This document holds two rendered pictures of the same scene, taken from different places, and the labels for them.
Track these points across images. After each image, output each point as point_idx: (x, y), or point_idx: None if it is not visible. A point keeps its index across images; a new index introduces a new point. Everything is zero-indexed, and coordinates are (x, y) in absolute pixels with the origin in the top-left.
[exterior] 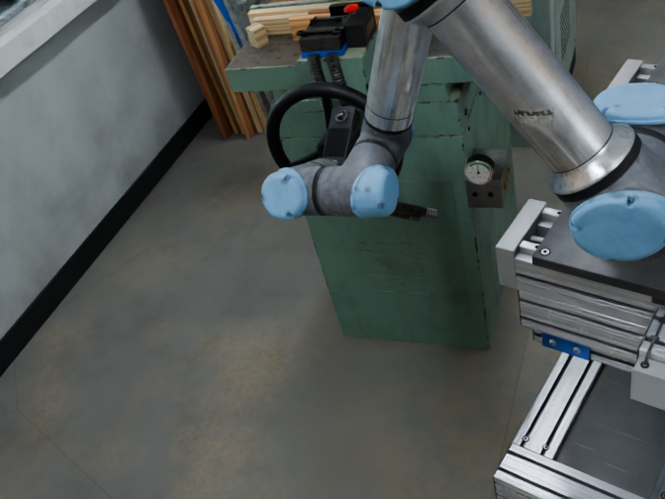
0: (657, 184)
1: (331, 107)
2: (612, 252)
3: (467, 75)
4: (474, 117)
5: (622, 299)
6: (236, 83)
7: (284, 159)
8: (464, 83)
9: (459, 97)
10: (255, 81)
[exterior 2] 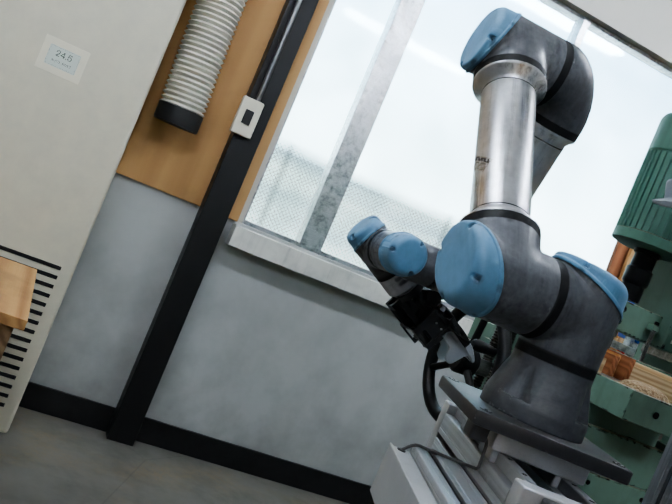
0: (506, 243)
1: (484, 323)
2: (444, 282)
3: (606, 401)
4: (610, 497)
5: (464, 461)
6: (473, 330)
7: (432, 356)
8: (613, 435)
9: (592, 428)
10: (484, 334)
